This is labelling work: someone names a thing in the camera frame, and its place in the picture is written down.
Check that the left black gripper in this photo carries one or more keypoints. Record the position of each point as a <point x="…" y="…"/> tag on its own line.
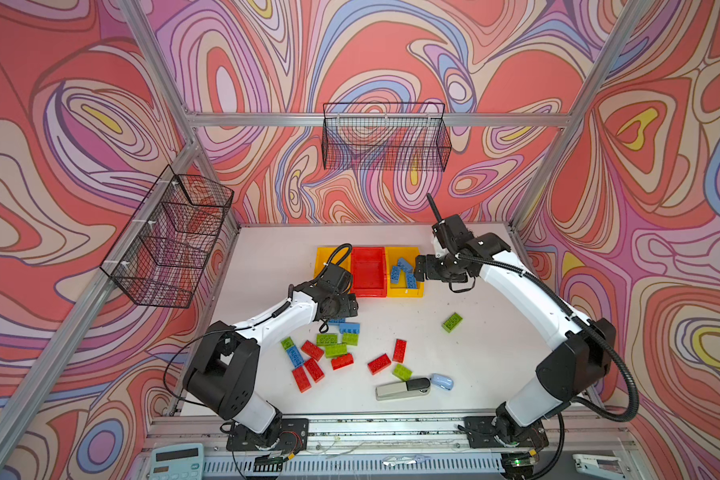
<point x="347" y="309"/>

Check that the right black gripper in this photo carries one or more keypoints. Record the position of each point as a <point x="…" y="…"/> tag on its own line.
<point x="429" y="260"/>

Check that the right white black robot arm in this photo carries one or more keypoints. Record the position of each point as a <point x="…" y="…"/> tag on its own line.
<point x="582" y="350"/>

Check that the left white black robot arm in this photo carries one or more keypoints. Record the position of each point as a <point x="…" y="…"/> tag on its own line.
<point x="222" y="372"/>

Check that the left yellow plastic bin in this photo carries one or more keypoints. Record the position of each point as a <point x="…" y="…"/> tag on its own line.
<point x="323" y="254"/>

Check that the yellow plastic bin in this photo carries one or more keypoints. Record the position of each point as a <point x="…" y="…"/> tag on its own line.
<point x="401" y="282"/>
<point x="323" y="254"/>

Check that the red plastic bin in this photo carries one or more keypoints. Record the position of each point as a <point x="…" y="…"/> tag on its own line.
<point x="369" y="270"/>

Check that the red lego brick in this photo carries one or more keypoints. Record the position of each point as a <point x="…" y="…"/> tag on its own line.
<point x="379" y="364"/>
<point x="399" y="351"/>
<point x="301" y="379"/>
<point x="314" y="370"/>
<point x="312" y="350"/>
<point x="342" y="361"/>

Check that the small green lego brick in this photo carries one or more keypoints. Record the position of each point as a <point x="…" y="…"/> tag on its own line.
<point x="287" y="343"/>

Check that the right yellow plastic bin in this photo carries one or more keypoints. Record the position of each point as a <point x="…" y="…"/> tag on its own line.
<point x="401" y="282"/>

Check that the grey black stapler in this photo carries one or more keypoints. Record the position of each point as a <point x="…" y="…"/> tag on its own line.
<point x="415" y="387"/>

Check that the light blue computer mouse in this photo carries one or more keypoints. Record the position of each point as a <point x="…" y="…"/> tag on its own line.
<point x="442" y="381"/>

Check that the white calculator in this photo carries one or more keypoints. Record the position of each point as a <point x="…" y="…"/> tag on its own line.
<point x="177" y="462"/>

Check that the white label device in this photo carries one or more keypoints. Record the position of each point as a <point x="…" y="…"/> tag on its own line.
<point x="600" y="466"/>

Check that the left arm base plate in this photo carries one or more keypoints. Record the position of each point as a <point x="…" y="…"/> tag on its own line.
<point x="288" y="435"/>

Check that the back black wire basket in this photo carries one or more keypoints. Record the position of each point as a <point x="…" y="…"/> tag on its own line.
<point x="385" y="136"/>

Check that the black wire basket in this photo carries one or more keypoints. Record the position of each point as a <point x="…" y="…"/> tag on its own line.
<point x="385" y="136"/>
<point x="159" y="259"/>

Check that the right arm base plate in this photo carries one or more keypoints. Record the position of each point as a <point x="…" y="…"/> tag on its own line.
<point x="502" y="432"/>

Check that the left black wire basket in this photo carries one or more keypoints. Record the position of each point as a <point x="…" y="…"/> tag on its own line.
<point x="159" y="259"/>

